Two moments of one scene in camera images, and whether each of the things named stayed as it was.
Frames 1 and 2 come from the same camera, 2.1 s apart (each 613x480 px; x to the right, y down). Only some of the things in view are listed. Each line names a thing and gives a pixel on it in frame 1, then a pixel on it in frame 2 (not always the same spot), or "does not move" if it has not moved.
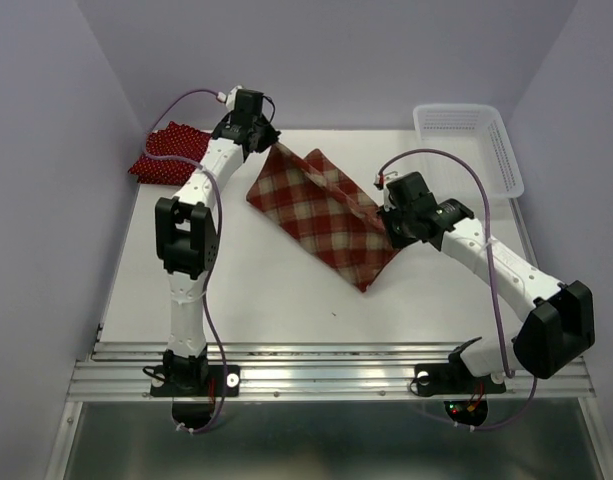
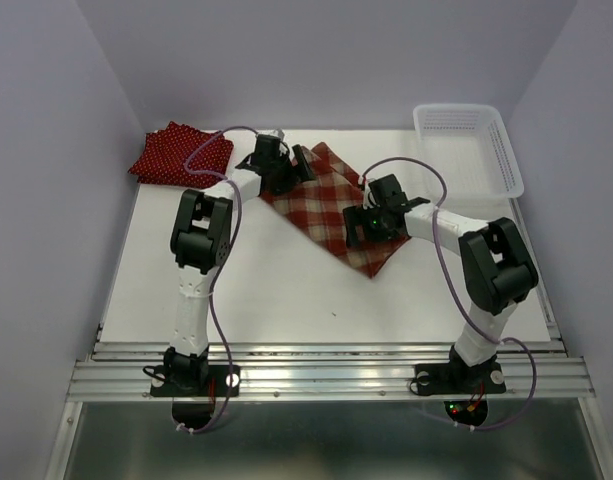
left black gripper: x=269 y=137 to x=305 y=175
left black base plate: x=222 y=381 does not move
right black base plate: x=455 y=378 does not move
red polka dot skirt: x=174 y=140 does not move
